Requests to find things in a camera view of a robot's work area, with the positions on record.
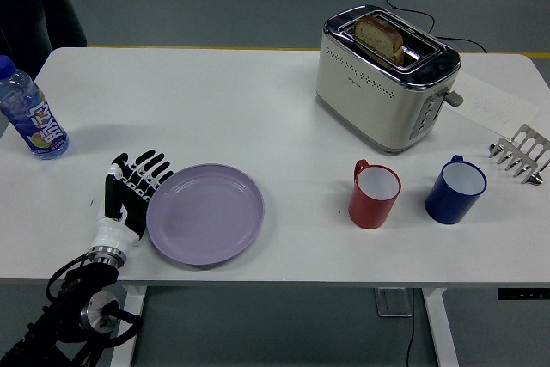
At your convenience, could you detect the metal toast rack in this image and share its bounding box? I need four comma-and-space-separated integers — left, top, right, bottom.
488, 123, 550, 187

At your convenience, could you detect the clear plastic holder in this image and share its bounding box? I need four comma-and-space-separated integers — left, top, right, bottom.
374, 288, 414, 319

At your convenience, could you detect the red mug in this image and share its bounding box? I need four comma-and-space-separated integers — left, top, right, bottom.
348, 158, 402, 229

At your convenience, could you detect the black table control panel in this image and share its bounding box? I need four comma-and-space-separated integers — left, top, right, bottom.
497, 287, 550, 301

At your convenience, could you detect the black cable under table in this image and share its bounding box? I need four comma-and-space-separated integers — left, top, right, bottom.
403, 289, 420, 367

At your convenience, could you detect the person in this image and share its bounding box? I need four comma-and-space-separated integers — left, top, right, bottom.
0, 0, 89, 83

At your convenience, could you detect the blue mug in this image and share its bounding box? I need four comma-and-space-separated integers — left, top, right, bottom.
425, 154, 488, 226

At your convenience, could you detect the white table leg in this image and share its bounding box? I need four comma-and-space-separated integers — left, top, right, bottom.
109, 284, 150, 367
419, 288, 461, 367

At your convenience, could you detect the blue-capped drink bottle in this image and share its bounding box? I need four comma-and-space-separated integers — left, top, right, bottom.
0, 55, 70, 161

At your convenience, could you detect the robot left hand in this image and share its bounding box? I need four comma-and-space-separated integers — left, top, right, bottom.
89, 149, 174, 255

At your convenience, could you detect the white paper sheet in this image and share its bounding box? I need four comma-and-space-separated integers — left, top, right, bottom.
446, 72, 541, 138

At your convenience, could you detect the cream and chrome toaster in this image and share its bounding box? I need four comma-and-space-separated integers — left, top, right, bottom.
315, 4, 465, 156

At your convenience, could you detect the purple plate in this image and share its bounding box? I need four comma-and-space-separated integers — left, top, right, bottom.
145, 162, 266, 267

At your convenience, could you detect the brown bread slice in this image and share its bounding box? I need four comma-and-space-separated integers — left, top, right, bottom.
352, 14, 407, 68

